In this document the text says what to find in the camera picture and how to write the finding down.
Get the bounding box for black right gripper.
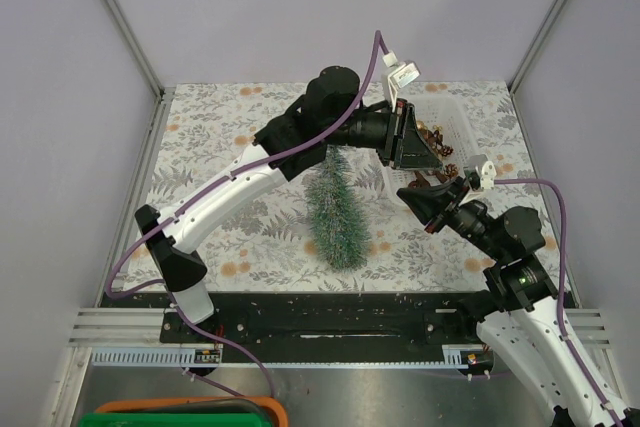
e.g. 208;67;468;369
396;174;507;260

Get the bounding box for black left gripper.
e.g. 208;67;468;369
325;97;444;170

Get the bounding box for small green christmas tree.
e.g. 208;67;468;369
305;146;370;272

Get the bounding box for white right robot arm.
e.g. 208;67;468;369
397;178;639;426

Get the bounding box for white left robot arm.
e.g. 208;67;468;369
135;62;441;342

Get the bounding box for brown ribbon ornaments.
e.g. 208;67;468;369
408;127;459;188

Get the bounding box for white plastic basket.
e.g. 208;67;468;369
382;94;480;207

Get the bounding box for floral patterned table mat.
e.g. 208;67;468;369
144;81;559;293

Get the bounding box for orange plastic bin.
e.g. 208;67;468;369
94;396;291;427

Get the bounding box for green plastic bin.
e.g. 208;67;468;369
79;413;272;427

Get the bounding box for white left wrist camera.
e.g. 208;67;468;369
381;50;420;109

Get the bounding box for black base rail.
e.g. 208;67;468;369
159;292;494;369

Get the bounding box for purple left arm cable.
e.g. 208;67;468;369
104;30;389;301

